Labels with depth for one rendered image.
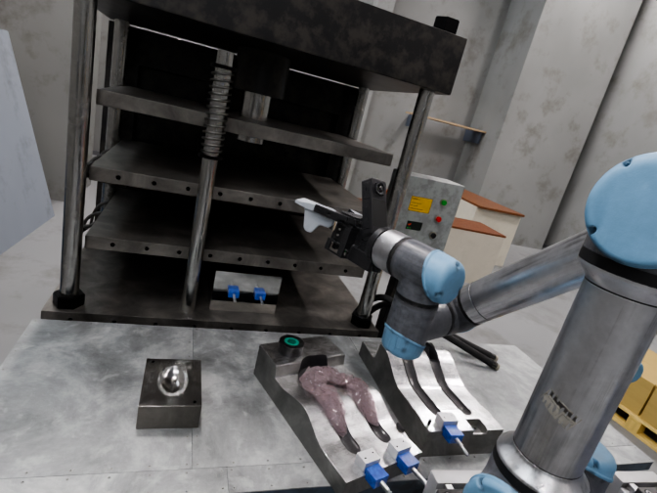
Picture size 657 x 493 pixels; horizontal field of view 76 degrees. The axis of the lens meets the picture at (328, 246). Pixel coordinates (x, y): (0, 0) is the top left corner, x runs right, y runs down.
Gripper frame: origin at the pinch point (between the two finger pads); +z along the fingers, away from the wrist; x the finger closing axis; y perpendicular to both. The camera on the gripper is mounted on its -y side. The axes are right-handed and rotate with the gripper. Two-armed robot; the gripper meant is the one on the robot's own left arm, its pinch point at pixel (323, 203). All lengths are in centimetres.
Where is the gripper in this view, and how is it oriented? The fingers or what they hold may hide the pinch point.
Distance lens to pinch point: 91.0
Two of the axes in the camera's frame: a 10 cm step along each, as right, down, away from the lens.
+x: 7.3, 1.1, 6.8
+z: -6.0, -3.7, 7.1
